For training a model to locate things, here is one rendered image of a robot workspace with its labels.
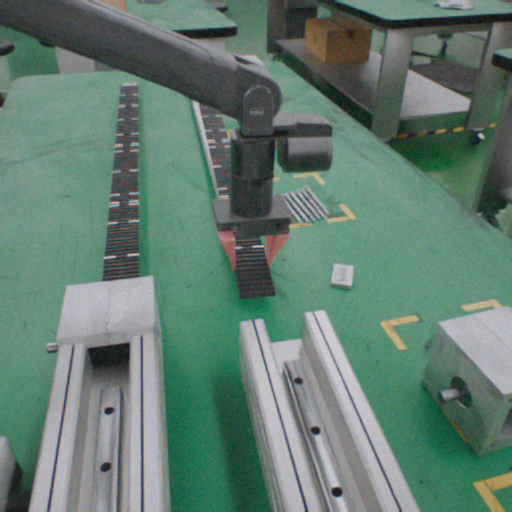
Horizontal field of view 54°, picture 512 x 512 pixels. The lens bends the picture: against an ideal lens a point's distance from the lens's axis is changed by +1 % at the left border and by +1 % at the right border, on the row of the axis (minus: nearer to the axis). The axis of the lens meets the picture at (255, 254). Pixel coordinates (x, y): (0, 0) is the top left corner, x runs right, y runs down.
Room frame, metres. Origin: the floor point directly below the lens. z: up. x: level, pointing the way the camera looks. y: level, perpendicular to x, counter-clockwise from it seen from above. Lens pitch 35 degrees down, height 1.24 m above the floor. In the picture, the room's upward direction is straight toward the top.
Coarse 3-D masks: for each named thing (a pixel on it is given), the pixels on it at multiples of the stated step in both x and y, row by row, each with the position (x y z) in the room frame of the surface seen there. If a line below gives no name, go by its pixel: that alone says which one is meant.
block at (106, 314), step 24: (72, 288) 0.45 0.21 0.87; (96, 288) 0.45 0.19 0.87; (120, 288) 0.45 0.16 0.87; (144, 288) 0.45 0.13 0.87; (72, 312) 0.41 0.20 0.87; (96, 312) 0.41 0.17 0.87; (120, 312) 0.41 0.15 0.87; (144, 312) 0.41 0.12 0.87; (72, 336) 0.37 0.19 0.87; (96, 336) 0.38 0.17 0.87; (120, 336) 0.38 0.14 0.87; (96, 360) 0.39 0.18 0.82; (120, 360) 0.39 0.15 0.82
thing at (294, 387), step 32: (256, 320) 0.41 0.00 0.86; (320, 320) 0.41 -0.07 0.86; (256, 352) 0.36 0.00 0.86; (288, 352) 0.40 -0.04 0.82; (320, 352) 0.36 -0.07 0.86; (256, 384) 0.32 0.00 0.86; (288, 384) 0.35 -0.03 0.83; (320, 384) 0.35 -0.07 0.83; (352, 384) 0.32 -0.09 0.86; (256, 416) 0.31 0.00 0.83; (288, 416) 0.28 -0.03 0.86; (320, 416) 0.30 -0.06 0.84; (352, 416) 0.28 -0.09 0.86; (288, 448) 0.25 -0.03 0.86; (320, 448) 0.27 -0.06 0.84; (352, 448) 0.26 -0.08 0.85; (384, 448) 0.25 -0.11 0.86; (288, 480) 0.22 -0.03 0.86; (320, 480) 0.24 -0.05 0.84; (352, 480) 0.24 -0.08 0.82; (384, 480) 0.22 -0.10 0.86
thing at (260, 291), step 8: (240, 288) 0.53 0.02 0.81; (248, 288) 0.53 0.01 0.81; (256, 288) 0.53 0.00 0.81; (264, 288) 0.54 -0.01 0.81; (272, 288) 0.54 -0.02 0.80; (240, 296) 0.52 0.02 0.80; (248, 296) 0.52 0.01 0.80; (256, 296) 0.52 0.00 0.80; (264, 296) 0.52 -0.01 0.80; (272, 296) 0.53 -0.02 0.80
